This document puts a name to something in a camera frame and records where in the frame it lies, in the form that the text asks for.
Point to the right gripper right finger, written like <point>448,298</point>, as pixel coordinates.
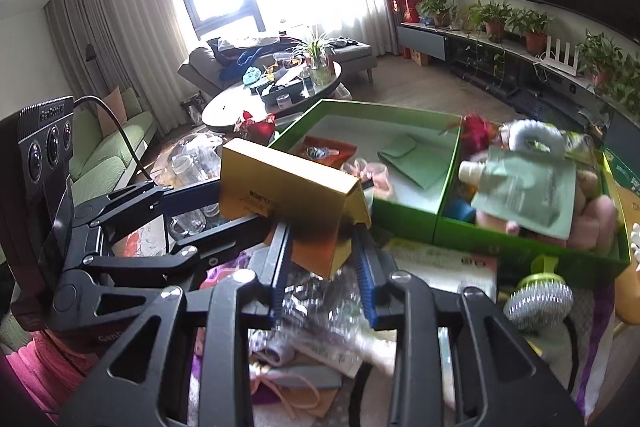
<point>373,267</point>

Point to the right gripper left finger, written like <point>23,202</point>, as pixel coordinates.
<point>278,265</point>

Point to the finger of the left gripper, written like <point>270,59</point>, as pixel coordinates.
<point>176,201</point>

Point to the yellow cardboard box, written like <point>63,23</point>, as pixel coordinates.
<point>321,203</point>

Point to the pink fabric flower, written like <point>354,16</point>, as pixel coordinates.
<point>374,177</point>

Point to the orange snack bag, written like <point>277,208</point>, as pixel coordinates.
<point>326,152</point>

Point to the green felt pouch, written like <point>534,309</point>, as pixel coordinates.
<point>423,162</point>

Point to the glass mug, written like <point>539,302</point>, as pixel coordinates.
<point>187,224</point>

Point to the black items zip bag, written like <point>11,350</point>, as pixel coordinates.
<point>324,320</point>

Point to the white lotion tube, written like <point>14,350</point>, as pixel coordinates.
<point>445,269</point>

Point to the red gift bag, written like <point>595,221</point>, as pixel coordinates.
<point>257,130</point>

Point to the round coffee table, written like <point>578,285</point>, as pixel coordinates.
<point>297,95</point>

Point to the green box left compartment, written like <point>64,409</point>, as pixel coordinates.
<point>412,213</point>

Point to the green box compartment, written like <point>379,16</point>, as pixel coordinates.
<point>412,213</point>
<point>596,247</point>

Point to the steel wool scrubber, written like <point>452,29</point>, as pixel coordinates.
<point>541,300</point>

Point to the green box right compartment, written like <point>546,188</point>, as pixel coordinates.
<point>596,247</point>

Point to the red feather toy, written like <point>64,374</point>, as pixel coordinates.
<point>476,132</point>

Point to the pale green refill pouch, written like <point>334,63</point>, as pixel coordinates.
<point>516,191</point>

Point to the tv console cabinet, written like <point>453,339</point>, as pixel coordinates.
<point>507,72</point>

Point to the white router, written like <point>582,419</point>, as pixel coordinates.
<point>562,56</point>

